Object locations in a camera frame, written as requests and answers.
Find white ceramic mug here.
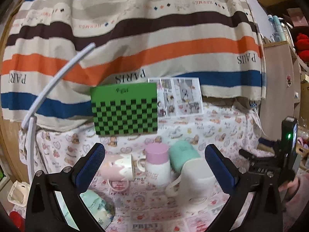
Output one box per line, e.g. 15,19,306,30
166,158,215,208

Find person's right hand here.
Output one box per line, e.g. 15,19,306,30
279,177,300,200

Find white storage basket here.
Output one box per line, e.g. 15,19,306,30
7,181,30,207

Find light blue wet wipes pack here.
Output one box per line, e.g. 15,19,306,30
55,190,115,230

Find baby bear print cloth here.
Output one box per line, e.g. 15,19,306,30
30,101,261,173

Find wooden shelf unit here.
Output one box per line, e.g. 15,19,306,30
256,0,309,155

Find pink white lying mug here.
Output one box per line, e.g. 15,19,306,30
98,154,135,192

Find mint green mug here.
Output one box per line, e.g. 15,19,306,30
168,140,200,173

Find pink lidded white bottle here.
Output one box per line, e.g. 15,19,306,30
145,143,171,187

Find red plush toy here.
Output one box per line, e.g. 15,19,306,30
294,33,309,62

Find comic print white board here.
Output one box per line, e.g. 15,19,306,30
148,77,204,118

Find green black checkered board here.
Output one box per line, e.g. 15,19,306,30
90,83,158,136

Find striped paris blanket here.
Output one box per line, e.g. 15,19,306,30
1,0,266,131

